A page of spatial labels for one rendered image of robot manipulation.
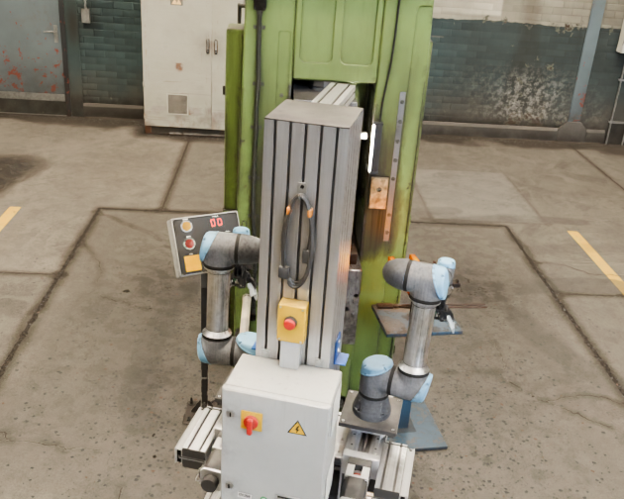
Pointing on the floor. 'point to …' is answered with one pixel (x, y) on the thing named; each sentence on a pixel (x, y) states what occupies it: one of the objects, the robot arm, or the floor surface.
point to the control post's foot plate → (195, 410)
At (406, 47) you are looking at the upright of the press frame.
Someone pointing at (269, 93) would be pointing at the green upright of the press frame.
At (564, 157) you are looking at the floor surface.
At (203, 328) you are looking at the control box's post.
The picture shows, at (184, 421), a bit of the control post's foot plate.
